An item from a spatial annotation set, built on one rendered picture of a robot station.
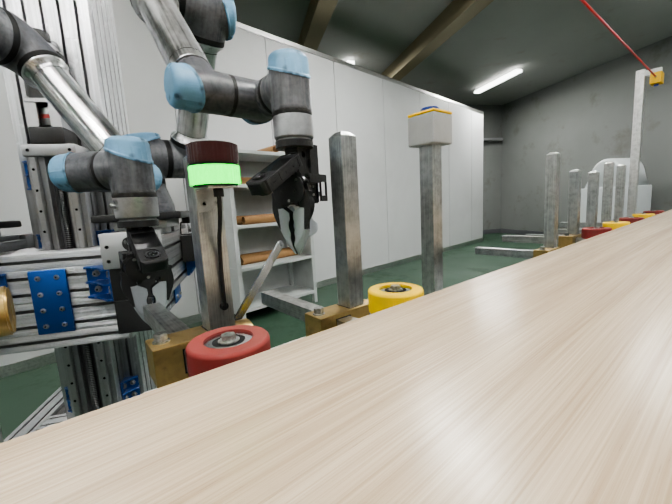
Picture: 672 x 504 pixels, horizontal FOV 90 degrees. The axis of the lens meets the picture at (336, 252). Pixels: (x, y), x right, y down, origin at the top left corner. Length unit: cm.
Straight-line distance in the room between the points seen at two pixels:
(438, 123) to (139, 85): 292
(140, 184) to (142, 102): 269
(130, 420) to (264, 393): 9
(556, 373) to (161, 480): 26
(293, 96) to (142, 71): 288
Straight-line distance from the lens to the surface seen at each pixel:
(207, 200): 47
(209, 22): 105
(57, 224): 133
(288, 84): 66
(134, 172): 73
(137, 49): 354
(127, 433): 27
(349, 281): 61
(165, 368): 49
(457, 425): 23
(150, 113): 340
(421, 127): 80
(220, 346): 35
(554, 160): 146
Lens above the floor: 103
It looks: 8 degrees down
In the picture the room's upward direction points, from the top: 3 degrees counter-clockwise
